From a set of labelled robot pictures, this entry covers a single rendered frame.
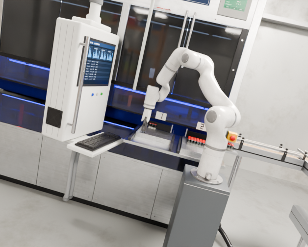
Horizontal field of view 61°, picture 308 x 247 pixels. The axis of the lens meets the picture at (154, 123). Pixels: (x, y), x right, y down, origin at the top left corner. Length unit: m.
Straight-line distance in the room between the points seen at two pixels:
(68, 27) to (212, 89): 0.91
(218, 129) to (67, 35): 1.02
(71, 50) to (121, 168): 1.11
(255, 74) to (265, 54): 0.33
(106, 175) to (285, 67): 3.34
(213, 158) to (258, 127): 3.22
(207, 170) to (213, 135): 0.20
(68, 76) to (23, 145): 1.13
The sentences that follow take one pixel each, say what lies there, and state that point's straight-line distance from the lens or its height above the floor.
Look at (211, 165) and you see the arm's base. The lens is 1.48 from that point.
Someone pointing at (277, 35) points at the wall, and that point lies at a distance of 4.62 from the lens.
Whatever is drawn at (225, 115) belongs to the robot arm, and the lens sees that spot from 1.38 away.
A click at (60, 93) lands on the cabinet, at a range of 1.72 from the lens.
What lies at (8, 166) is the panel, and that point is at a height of 0.20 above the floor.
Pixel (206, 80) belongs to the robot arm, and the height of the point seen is 1.39.
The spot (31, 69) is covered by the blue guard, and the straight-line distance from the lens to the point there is 2.46.
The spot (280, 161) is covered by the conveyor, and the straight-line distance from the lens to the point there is 2.40.
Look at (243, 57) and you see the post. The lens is 2.09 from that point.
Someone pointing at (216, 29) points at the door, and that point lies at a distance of 2.09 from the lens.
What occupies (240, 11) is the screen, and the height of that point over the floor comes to 1.91.
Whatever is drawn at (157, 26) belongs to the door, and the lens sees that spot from 2.11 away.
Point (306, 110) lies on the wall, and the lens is 4.83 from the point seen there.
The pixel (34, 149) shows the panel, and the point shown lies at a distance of 2.58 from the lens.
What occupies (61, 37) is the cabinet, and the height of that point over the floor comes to 1.44.
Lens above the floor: 1.43
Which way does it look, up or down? 13 degrees down
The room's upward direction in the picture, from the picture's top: 13 degrees clockwise
